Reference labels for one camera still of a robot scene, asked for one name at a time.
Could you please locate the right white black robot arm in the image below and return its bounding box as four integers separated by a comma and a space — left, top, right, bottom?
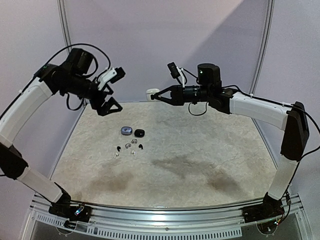
147, 62, 310, 201

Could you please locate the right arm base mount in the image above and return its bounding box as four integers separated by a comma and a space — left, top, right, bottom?
241, 200, 285, 223

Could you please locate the right aluminium frame post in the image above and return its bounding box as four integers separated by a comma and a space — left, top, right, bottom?
249, 0, 276, 96

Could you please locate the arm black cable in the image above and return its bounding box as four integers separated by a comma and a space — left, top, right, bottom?
179, 67, 320, 161
0, 43, 111, 118

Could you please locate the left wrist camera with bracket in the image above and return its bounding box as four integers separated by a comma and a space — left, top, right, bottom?
96, 67, 126, 91

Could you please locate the aluminium frame post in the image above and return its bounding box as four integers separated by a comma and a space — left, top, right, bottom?
249, 0, 276, 96
56, 0, 72, 46

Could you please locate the black charging case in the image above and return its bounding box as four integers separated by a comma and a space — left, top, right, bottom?
134, 129, 145, 138

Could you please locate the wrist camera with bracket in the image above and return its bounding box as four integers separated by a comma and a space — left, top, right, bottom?
167, 62, 188, 88
96, 67, 126, 91

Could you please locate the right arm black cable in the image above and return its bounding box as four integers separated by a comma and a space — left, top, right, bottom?
179, 67, 320, 161

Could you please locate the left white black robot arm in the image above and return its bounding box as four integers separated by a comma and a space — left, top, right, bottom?
0, 48, 126, 207

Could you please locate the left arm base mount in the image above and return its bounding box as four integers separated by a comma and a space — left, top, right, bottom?
48, 202, 93, 223

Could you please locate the silver clip earbud left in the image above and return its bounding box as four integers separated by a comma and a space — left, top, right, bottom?
125, 143, 132, 149

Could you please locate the left aluminium frame post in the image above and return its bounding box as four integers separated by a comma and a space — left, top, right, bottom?
56, 0, 72, 46

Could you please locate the blue oval charging case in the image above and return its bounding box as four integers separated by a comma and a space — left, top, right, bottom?
120, 126, 133, 136

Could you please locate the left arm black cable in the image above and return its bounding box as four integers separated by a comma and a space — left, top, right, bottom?
0, 43, 111, 118

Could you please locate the cream earbud charging case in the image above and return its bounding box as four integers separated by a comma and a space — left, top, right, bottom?
145, 88, 160, 102

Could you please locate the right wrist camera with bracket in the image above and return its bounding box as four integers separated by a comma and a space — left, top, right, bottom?
167, 62, 188, 88

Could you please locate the aluminium front rail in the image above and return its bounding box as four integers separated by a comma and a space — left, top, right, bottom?
23, 195, 312, 240

